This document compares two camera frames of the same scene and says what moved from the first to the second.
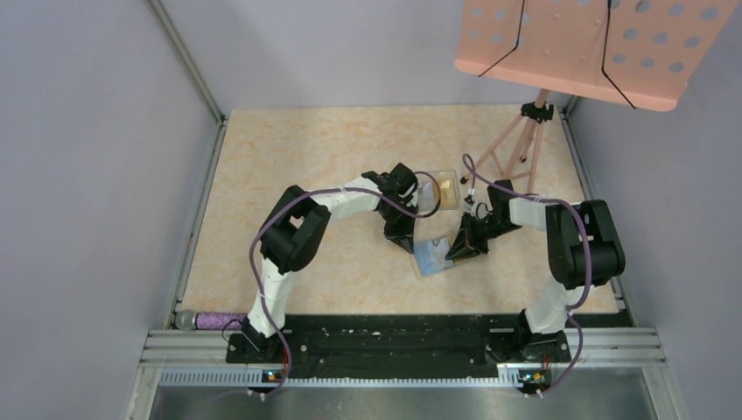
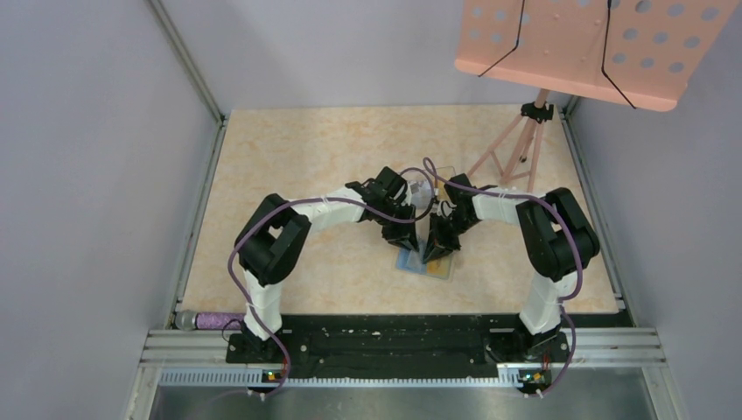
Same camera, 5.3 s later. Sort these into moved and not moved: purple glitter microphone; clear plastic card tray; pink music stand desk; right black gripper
Moved: right black gripper
Not moved: purple glitter microphone; clear plastic card tray; pink music stand desk
